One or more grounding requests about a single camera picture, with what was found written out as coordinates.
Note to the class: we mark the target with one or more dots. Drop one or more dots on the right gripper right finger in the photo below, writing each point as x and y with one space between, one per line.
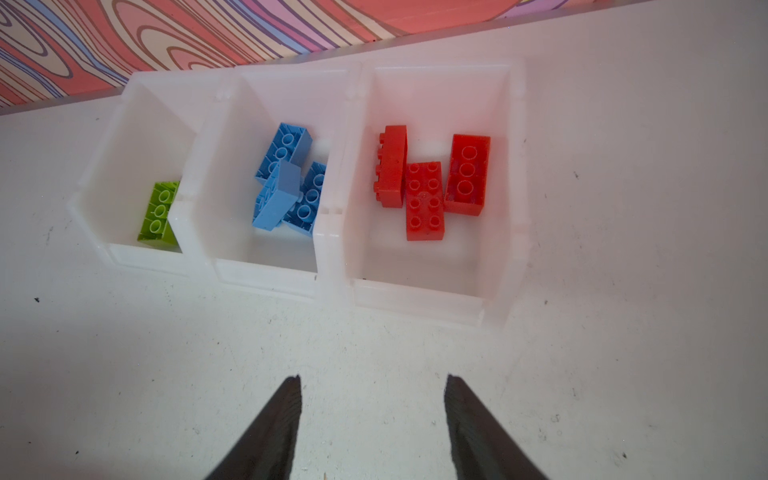
480 447

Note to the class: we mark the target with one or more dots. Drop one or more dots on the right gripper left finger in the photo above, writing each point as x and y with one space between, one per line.
266 449

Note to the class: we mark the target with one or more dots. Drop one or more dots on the blue lego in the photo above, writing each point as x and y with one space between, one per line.
278 195
291 143
301 216

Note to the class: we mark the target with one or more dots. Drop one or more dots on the green lego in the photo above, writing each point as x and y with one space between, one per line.
156 230

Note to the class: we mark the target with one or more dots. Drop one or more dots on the red lego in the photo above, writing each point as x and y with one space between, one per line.
390 170
424 201
466 185

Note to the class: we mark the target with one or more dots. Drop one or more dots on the right white plastic bin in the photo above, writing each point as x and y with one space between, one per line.
472 275

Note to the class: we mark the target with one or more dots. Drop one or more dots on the white plastic bin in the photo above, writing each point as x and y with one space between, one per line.
214 223
472 275
149 139

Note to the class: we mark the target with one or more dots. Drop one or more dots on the middle white plastic bin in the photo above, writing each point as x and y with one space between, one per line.
214 223

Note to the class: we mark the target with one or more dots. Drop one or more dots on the left white plastic bin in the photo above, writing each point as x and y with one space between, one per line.
149 139

